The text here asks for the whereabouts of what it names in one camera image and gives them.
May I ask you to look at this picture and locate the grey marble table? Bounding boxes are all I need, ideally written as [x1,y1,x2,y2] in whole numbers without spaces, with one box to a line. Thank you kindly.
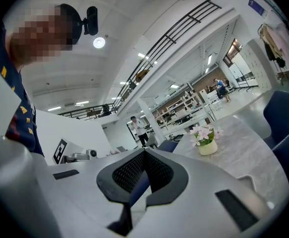
[173,115,289,203]

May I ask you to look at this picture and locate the pink flowers in white pot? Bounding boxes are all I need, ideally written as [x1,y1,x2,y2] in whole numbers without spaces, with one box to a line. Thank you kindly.
[189,123,225,156]

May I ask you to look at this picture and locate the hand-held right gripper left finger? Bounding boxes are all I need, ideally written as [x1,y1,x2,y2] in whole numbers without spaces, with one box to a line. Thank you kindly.
[46,147,147,238]

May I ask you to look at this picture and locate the white shelving unit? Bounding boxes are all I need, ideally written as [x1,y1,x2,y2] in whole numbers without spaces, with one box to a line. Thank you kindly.
[155,83,217,134]

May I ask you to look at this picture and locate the grey chair black legs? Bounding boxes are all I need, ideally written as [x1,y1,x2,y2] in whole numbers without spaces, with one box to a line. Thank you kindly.
[144,133,159,149]

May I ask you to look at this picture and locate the round ceiling light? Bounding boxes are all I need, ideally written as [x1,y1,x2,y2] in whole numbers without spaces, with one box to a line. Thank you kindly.
[92,36,107,50]

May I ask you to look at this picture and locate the whiteboard on stand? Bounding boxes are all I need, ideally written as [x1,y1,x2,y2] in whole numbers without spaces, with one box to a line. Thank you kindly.
[228,56,258,89]

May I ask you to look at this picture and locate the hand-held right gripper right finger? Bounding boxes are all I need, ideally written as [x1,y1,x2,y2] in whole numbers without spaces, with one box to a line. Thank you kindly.
[131,148,289,238]

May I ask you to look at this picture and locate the black mezzanine railing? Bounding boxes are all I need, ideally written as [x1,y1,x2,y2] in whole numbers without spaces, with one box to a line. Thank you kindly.
[58,0,222,120]

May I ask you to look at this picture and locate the person's dark printed jersey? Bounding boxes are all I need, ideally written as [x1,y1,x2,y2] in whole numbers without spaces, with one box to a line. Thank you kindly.
[0,21,45,157]

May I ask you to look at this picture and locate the coat rack with clothes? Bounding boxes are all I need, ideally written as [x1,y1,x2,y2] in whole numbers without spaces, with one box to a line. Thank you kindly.
[257,22,289,72]

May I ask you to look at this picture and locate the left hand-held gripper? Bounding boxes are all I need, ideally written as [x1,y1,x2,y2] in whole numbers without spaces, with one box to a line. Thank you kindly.
[52,138,98,165]

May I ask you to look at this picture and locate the grey rectangular tray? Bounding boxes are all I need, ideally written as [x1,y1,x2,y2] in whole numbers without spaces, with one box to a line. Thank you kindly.
[236,174,257,192]

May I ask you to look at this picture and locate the white locker cabinet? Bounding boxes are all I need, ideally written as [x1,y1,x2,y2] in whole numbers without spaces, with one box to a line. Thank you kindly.
[239,39,277,92]

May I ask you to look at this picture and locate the black head-mounted camera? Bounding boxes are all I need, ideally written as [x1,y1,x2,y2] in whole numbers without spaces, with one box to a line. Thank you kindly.
[81,5,100,37]

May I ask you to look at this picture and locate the blue wall sign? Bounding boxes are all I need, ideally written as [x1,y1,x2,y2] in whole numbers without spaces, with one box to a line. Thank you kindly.
[247,0,266,16]

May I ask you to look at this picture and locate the person's head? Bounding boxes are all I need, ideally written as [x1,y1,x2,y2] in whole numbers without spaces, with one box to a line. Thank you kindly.
[6,3,74,66]

